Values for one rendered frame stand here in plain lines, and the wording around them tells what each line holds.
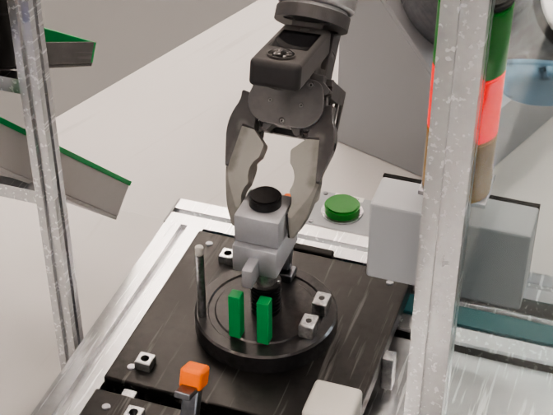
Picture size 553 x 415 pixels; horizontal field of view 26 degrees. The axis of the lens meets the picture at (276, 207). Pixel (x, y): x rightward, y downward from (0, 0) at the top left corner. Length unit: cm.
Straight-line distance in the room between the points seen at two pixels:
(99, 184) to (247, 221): 23
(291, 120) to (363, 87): 49
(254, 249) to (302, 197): 6
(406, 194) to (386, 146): 70
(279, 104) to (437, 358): 31
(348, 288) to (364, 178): 38
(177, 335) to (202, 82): 68
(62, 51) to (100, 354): 30
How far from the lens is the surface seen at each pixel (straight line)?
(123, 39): 374
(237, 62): 184
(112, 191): 128
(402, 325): 126
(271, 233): 108
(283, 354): 113
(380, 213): 89
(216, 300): 119
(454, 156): 81
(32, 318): 139
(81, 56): 116
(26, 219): 154
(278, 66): 102
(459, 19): 77
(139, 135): 168
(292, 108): 110
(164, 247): 130
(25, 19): 104
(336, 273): 125
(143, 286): 127
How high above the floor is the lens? 176
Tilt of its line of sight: 36 degrees down
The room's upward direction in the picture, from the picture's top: straight up
